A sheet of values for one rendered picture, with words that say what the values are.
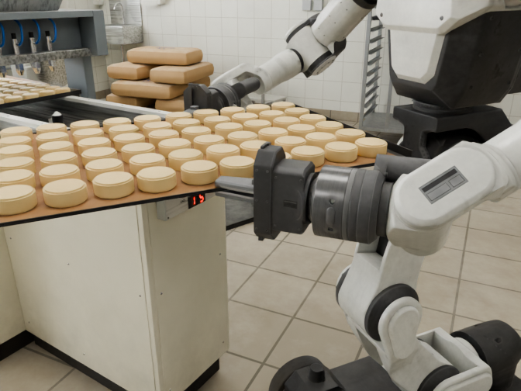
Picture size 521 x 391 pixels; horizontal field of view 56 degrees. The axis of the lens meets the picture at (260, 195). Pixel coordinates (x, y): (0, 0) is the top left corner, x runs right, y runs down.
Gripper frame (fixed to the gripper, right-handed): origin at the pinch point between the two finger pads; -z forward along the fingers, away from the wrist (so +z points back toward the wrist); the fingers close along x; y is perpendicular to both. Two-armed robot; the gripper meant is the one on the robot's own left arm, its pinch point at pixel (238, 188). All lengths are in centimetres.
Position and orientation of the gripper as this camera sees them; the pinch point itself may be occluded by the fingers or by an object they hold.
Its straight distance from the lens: 63.5
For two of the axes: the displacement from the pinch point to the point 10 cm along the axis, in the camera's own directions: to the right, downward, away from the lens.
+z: 9.4, 1.4, -3.2
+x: 0.0, -9.2, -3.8
